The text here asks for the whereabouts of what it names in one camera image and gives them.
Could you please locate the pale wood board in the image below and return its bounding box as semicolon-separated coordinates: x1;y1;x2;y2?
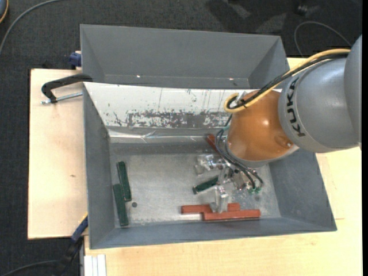
27;68;89;240

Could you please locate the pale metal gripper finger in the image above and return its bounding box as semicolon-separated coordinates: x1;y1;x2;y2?
194;154;228;175
213;185;230;214

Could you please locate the grey metal bin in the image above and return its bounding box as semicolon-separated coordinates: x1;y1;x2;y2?
79;24;338;250

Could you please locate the red-brown flat block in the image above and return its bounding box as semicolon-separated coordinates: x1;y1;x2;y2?
205;133;221;153
202;209;262;221
181;202;241;215

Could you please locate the dark green flat block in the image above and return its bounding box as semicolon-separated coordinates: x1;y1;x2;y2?
191;175;220;196
112;183;129;228
116;161;132;202

